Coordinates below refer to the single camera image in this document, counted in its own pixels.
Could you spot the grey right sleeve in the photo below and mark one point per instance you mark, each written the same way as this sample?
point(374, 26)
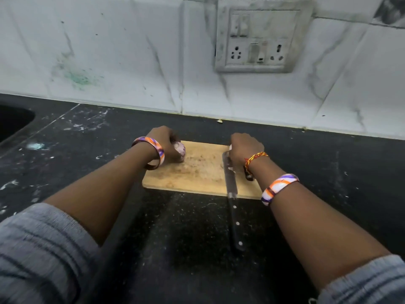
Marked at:
point(364, 281)

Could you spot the grey left sleeve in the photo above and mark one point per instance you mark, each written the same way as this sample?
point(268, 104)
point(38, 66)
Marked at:
point(41, 256)

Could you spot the striped bangle on wrist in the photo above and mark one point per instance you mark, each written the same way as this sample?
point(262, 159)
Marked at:
point(278, 186)
point(155, 148)

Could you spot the person's right forearm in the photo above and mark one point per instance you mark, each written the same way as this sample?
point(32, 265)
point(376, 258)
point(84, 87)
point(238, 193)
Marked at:
point(310, 224)

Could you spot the striped bangle on left wrist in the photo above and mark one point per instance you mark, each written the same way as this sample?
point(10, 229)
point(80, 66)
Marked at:
point(155, 148)

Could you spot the person's right hand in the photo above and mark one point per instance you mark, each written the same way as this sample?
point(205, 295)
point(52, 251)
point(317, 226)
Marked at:
point(245, 148)

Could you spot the black kitchen sink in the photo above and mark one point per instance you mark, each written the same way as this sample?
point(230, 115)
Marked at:
point(12, 121)

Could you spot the purple onion half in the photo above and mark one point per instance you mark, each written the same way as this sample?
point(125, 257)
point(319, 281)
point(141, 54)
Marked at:
point(180, 148)

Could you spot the striped bangle on right wrist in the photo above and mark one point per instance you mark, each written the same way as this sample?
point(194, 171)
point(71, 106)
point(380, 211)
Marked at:
point(278, 186)

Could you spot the wooden cutting board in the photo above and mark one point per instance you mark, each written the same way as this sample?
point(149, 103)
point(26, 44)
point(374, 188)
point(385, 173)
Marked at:
point(199, 169)

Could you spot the white wall switch socket panel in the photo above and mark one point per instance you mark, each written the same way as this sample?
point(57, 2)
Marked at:
point(261, 36)

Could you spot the person's left forearm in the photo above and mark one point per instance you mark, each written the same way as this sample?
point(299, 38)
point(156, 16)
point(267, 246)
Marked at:
point(101, 189)

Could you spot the person's left fingers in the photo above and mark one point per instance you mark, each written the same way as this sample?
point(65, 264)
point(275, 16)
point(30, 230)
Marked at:
point(175, 151)

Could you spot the grey sleeve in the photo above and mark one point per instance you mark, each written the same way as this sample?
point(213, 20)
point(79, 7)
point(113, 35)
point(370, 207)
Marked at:
point(41, 256)
point(364, 281)

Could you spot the person's left hand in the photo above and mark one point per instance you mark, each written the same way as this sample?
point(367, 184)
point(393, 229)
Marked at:
point(161, 139)

